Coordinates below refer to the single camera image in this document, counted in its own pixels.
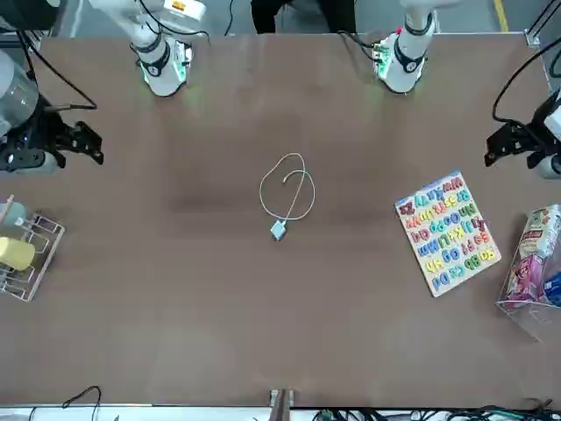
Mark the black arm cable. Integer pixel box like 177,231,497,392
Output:
17,30,98,111
493,37,561,128

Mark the colourful alphabet puzzle board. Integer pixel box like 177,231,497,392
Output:
394,169,502,298

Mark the black base cable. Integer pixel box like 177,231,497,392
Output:
337,30,382,62
188,0,238,46

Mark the clear acrylic shelf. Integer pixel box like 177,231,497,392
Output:
495,203,561,344

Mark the aluminium frame post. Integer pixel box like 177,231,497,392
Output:
524,0,561,48

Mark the black cable bundle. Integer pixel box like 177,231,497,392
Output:
315,396,561,421

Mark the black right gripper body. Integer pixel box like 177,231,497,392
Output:
0,107,71,170

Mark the loose black cable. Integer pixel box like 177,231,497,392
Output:
60,385,103,421

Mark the black right base cable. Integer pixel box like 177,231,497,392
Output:
188,0,238,46

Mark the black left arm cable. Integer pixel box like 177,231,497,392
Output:
493,37,561,128

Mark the person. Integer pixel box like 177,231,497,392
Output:
252,0,356,35

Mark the yellow cup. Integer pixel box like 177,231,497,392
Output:
0,236,36,271

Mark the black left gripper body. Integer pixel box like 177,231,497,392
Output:
508,125,547,170

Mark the white charger cable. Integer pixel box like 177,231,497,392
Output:
259,153,316,227

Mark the aluminium table post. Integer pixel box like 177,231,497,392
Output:
269,388,295,421

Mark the pink cartoon snack box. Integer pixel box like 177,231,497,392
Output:
503,253,547,302

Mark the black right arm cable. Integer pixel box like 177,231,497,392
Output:
17,30,98,111

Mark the black left base cable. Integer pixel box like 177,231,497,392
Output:
337,30,382,62

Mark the white wire cup rack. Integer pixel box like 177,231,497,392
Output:
0,195,66,303

